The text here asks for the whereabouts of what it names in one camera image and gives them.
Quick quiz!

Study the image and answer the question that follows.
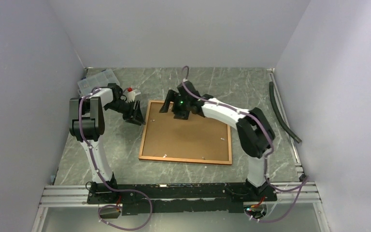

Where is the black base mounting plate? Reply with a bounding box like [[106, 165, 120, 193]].
[[86, 182, 277, 216]]

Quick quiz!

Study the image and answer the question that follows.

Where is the clear plastic compartment box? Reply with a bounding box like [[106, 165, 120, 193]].
[[77, 69, 120, 96]]

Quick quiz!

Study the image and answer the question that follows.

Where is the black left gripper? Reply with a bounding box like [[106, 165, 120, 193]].
[[105, 100, 146, 126]]

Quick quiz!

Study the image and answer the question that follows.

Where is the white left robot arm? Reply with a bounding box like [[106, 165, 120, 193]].
[[69, 83, 145, 203]]

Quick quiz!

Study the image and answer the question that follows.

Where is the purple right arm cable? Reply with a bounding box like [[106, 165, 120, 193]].
[[181, 65, 310, 224]]

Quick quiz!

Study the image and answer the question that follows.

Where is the brown cardboard backing board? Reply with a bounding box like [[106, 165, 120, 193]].
[[142, 103, 229, 162]]

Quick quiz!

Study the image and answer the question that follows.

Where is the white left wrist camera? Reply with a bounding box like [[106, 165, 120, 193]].
[[124, 87, 141, 102]]

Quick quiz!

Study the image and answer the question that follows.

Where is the black foam hose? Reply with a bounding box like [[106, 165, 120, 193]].
[[269, 81, 302, 144]]

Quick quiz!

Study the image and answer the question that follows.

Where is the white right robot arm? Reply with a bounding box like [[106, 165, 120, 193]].
[[160, 80, 275, 201]]

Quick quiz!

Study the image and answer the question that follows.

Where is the aluminium rail frame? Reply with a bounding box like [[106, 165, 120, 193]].
[[35, 67, 329, 232]]

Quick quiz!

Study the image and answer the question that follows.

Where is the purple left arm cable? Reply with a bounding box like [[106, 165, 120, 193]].
[[78, 87, 155, 232]]

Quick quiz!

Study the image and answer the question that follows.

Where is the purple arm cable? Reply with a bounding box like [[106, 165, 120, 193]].
[[78, 87, 155, 232], [181, 65, 310, 224]]

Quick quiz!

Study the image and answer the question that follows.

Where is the orange wooden picture frame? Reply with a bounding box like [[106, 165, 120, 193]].
[[138, 100, 233, 166]]

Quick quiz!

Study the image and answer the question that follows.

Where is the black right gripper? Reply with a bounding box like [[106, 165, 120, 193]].
[[159, 89, 190, 120]]

